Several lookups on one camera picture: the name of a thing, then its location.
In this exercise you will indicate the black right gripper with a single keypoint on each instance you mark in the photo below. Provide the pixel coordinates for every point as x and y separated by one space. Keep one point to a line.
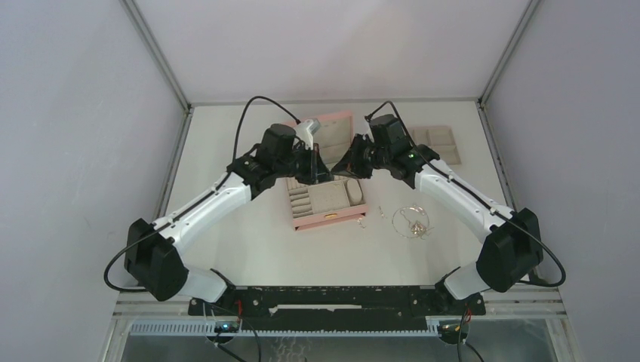
344 167

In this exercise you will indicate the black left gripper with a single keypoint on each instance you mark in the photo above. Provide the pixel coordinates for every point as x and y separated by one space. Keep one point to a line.
309 176

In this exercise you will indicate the pink jewelry box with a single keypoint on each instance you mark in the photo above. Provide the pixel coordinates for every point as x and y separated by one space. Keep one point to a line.
326 203

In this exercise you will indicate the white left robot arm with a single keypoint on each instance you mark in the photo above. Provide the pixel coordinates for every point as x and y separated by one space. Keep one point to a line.
154 251

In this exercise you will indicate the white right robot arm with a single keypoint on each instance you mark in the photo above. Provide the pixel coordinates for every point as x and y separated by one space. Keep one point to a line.
510 240

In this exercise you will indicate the beige oval watch pillow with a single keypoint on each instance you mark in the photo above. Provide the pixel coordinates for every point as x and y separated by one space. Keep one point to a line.
354 192

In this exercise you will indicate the beige divided tray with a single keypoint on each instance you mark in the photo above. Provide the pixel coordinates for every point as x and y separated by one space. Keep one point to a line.
439 138

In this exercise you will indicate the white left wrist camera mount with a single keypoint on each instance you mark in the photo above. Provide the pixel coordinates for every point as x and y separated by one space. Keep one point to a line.
305 131

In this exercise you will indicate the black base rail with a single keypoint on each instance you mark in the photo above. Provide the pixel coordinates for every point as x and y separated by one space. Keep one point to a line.
417 300

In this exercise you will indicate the white slotted cable duct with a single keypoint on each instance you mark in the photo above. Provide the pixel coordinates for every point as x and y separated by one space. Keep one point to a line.
225 328

